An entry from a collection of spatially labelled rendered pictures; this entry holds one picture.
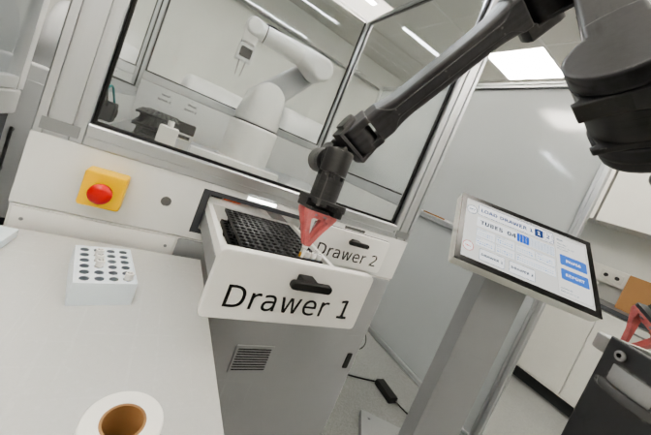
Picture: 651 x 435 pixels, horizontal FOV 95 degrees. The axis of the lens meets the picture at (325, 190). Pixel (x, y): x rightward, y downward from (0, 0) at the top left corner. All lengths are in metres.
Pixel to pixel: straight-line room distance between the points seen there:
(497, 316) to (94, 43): 1.45
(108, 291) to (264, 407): 0.76
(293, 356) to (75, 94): 0.90
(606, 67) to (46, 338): 0.63
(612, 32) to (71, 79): 0.78
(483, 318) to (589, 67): 1.17
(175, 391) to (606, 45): 0.56
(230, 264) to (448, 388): 1.18
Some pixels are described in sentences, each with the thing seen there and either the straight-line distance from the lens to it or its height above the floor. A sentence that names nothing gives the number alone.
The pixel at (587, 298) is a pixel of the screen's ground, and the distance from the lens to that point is 1.42.
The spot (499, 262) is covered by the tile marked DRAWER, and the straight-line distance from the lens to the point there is 1.26.
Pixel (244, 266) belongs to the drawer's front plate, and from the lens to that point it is 0.47.
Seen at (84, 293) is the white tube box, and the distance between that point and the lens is 0.59.
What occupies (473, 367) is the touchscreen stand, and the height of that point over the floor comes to 0.58.
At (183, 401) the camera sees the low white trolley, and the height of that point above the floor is 0.76.
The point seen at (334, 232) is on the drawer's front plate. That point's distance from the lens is 0.89.
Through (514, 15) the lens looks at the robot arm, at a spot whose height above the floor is 1.44.
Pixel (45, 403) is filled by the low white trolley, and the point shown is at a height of 0.76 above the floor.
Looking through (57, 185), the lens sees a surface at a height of 0.85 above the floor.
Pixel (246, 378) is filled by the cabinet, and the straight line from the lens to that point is 1.10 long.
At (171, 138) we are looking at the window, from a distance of 0.77.
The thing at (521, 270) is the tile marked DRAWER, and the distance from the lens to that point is 1.30.
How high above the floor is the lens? 1.09
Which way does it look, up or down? 5 degrees down
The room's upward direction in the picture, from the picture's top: 22 degrees clockwise
